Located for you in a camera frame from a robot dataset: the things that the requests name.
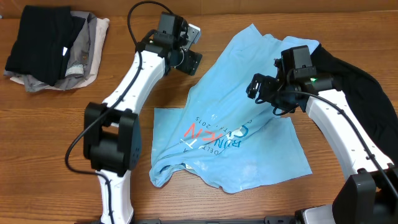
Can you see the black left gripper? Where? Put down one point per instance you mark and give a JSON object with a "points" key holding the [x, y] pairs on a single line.
{"points": [[190, 61]]}

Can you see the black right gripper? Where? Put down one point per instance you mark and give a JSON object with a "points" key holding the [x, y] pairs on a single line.
{"points": [[267, 83]]}

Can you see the light blue printed t-shirt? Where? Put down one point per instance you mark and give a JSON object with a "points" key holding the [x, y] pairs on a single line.
{"points": [[223, 136]]}

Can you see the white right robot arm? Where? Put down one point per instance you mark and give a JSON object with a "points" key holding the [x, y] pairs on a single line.
{"points": [[369, 194]]}

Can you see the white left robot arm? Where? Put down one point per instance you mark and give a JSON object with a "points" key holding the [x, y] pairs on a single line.
{"points": [[112, 142]]}

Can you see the black garment on right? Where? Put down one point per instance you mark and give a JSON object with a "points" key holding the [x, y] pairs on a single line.
{"points": [[365, 97]]}

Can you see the grey folded garment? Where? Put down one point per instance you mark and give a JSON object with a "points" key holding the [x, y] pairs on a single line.
{"points": [[79, 56]]}

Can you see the black folded garment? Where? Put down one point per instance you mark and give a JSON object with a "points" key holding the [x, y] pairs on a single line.
{"points": [[44, 40]]}

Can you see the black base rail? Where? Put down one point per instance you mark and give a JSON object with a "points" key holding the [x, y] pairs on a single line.
{"points": [[266, 220]]}

